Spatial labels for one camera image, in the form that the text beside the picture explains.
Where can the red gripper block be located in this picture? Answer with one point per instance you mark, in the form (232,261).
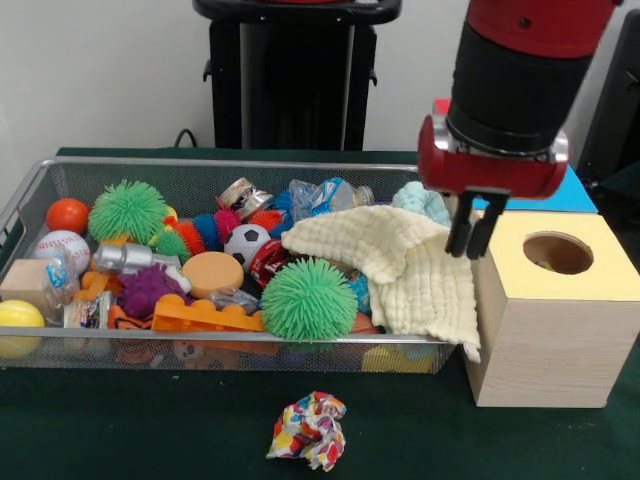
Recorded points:
(490,175)

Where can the cream fluffy cloth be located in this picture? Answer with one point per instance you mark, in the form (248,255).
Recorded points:
(425,285)

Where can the wooden box with three holes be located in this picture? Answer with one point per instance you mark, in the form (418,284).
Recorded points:
(550,350)

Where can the colourful geometric print cloth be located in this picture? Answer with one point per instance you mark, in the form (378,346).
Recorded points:
(307,430)

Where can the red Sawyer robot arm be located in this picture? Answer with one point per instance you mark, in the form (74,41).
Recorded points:
(520,75)

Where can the mint green cloth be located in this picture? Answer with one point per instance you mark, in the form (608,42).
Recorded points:
(420,200)

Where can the green spiky rubber ball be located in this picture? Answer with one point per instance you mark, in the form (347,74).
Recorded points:
(310,300)
(127,212)

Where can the black chair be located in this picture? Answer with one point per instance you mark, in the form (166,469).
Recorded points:
(620,125)

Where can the black and white soccer ball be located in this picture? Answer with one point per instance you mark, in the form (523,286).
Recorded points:
(247,240)

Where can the orange round foam disc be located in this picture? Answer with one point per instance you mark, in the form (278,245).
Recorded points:
(212,275)

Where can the orange plastic compartment tray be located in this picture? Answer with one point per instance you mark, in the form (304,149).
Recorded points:
(200,320)

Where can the silver toy robot figure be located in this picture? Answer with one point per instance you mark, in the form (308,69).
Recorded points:
(120,257)

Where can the dark green tablecloth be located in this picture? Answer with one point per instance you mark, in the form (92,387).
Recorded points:
(150,425)

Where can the white baseball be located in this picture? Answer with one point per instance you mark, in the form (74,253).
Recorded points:
(62,247)

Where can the yellow ball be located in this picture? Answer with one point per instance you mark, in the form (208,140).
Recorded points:
(17,315)

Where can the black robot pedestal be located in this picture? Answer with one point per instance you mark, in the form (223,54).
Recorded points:
(300,90)

